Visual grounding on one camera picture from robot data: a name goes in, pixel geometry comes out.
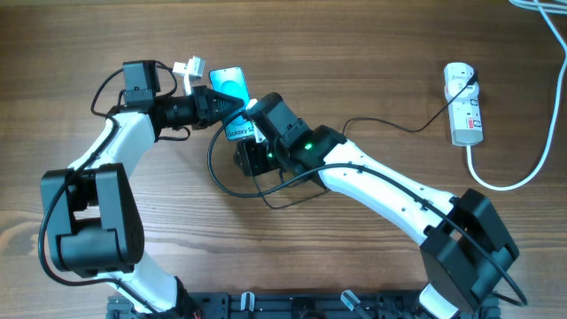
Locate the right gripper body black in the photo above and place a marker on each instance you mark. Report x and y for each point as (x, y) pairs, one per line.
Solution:
(260, 158)

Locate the white charger plug adapter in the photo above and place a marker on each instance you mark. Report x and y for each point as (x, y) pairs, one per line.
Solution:
(461, 88)

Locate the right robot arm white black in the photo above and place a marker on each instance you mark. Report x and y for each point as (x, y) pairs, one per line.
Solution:
(466, 248)

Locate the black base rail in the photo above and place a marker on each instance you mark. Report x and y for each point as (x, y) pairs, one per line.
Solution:
(383, 305)

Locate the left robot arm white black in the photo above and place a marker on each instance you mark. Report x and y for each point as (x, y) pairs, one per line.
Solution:
(92, 232)

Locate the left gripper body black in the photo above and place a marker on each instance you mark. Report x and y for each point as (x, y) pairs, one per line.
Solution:
(202, 112)

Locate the blue Galaxy smartphone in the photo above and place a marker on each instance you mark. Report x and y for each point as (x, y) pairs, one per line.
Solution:
(231, 81)

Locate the white power strip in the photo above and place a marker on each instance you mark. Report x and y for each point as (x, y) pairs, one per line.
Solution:
(464, 115)

